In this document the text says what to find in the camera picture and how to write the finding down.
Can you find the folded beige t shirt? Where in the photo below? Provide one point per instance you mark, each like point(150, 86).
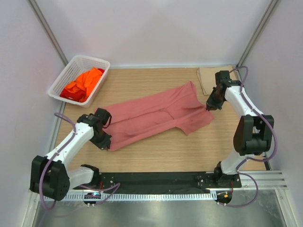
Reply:
point(206, 77)

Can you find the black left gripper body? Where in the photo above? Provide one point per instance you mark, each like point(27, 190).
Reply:
point(101, 140)

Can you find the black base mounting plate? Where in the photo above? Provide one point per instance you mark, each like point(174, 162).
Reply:
point(167, 182)

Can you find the white slotted cable duct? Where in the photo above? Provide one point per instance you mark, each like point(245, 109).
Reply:
point(94, 196)

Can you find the left aluminium frame post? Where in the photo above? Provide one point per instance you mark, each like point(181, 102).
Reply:
point(47, 29)

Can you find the orange t shirt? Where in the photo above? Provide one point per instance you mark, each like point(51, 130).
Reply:
point(80, 89)

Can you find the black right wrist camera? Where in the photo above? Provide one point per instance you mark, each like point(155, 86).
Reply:
point(221, 75)

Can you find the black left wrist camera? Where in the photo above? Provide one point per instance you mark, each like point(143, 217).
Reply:
point(104, 116)

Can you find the pink t shirt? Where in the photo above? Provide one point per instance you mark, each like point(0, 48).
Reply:
point(140, 118)

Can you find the right aluminium frame post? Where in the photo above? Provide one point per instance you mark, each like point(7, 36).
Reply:
point(273, 4)

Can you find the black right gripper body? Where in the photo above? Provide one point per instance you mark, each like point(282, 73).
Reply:
point(216, 101)

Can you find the aluminium frame post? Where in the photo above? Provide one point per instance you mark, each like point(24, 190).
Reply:
point(47, 29)
point(273, 4)

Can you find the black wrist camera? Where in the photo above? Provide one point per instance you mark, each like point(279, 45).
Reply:
point(104, 116)
point(221, 75)

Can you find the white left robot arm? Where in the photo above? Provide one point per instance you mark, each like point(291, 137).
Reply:
point(49, 174)

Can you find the white plastic laundry basket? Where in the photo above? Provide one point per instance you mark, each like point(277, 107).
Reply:
point(78, 65)

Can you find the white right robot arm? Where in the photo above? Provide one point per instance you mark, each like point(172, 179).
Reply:
point(253, 135)

